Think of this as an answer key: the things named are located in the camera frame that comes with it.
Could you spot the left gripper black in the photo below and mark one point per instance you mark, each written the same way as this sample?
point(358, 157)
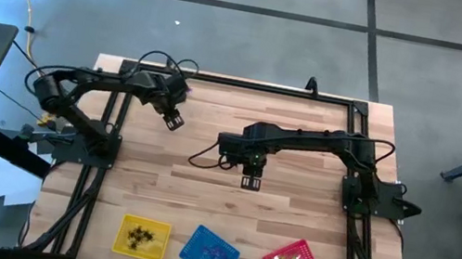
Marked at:
point(160, 89)

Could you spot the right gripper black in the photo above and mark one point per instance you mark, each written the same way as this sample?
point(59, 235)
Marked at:
point(237, 147)

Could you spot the blue plastic slotted basket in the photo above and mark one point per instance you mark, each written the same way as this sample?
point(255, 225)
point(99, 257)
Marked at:
point(194, 236)

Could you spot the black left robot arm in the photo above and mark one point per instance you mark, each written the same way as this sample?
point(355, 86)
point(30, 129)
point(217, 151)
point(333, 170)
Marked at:
point(94, 78)

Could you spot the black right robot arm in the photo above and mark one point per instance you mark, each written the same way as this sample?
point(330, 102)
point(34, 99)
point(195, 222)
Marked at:
point(328, 141)

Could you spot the black table edge clamp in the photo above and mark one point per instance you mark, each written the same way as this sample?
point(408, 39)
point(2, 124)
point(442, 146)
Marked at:
point(169, 62)
point(312, 85)

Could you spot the small white floor scrap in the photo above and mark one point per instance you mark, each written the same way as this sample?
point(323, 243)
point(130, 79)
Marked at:
point(177, 22)

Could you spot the yellow plastic slotted basket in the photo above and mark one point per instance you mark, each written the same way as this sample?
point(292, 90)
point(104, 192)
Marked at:
point(125, 224)

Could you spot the black desk support beam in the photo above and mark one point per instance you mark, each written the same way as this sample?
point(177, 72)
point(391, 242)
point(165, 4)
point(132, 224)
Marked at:
point(7, 146)

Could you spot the white paper sheets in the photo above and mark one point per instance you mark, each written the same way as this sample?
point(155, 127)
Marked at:
point(10, 182)

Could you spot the black aluminium rail frame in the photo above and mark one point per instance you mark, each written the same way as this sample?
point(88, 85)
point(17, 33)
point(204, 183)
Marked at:
point(311, 97)

